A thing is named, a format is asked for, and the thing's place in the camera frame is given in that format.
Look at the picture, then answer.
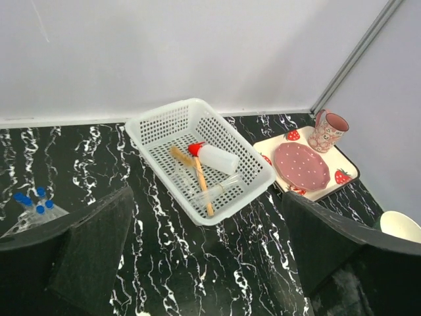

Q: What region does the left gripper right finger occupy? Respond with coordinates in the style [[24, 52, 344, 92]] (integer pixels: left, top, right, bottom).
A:
[[282, 192, 420, 315]]

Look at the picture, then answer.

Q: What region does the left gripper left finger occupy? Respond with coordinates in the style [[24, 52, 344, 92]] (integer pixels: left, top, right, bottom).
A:
[[1, 186, 134, 315]]

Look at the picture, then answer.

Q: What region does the clear test tube rack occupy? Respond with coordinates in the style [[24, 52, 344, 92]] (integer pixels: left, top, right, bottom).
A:
[[1, 204, 69, 238]]

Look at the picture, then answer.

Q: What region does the blue cap test tube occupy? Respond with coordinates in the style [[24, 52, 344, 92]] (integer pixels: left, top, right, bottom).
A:
[[37, 187, 46, 199], [13, 193, 26, 203], [22, 196, 34, 207], [36, 205, 45, 215], [45, 199, 55, 211]]

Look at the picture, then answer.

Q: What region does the bundle of plastic pipettes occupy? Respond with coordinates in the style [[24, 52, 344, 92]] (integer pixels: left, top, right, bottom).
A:
[[190, 172, 241, 207]]

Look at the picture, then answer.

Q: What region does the wooden test tube clamp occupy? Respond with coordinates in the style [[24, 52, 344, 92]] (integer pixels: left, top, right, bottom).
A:
[[193, 157, 214, 217]]

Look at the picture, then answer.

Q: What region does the wash bottle red cap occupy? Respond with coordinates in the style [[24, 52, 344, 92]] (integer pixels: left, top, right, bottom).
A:
[[187, 142, 241, 175]]

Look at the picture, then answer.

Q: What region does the white bowl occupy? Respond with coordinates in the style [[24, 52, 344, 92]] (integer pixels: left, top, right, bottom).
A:
[[379, 211, 421, 243]]

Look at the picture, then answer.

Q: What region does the strawberry pattern tray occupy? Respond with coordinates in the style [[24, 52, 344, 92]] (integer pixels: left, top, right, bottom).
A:
[[253, 126, 360, 202]]

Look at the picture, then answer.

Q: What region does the pink dotted plate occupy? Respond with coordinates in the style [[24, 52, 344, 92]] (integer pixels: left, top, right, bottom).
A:
[[273, 142, 330, 192]]

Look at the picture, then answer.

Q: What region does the pink patterned mug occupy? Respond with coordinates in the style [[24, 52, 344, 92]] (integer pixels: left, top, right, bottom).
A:
[[307, 109, 349, 153]]

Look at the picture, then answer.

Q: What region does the white plastic perforated basket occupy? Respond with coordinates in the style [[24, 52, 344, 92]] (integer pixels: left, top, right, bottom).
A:
[[125, 98, 276, 226]]

